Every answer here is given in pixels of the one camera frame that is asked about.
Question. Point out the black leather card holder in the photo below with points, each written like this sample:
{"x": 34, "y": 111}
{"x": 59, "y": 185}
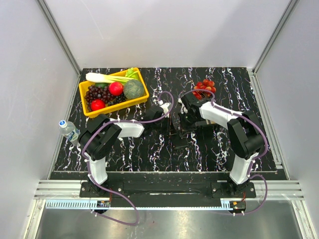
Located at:
{"x": 178, "y": 142}

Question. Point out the plastic water bottle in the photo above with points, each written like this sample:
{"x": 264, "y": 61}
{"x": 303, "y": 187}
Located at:
{"x": 69, "y": 131}

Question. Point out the dark purple grape bunch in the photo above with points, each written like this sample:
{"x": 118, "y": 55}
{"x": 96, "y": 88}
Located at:
{"x": 94, "y": 93}

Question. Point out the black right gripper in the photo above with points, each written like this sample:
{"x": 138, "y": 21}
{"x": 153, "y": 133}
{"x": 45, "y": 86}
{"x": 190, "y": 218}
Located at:
{"x": 182, "y": 124}

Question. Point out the green melon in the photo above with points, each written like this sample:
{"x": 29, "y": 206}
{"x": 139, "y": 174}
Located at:
{"x": 133, "y": 89}

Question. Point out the red tomato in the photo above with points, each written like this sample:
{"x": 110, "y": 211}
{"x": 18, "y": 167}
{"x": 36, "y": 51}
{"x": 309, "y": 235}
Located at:
{"x": 97, "y": 105}

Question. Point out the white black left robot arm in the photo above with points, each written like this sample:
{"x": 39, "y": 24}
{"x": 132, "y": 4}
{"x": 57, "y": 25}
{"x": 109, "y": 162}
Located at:
{"x": 102, "y": 132}

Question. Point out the red apple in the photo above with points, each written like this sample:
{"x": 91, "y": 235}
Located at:
{"x": 116, "y": 88}

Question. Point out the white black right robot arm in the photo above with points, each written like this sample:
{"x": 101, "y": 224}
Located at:
{"x": 247, "y": 139}

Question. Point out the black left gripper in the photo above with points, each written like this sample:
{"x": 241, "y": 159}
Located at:
{"x": 173, "y": 130}

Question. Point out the white green leek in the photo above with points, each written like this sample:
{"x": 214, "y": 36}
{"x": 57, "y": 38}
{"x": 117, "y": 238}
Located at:
{"x": 102, "y": 78}

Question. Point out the black card storage box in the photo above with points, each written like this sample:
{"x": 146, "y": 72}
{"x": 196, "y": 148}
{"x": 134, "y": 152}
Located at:
{"x": 205, "y": 123}

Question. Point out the red artificial berry bunch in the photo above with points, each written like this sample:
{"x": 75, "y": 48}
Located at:
{"x": 206, "y": 84}

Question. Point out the yellow plastic tray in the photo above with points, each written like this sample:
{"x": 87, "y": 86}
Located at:
{"x": 83, "y": 87}

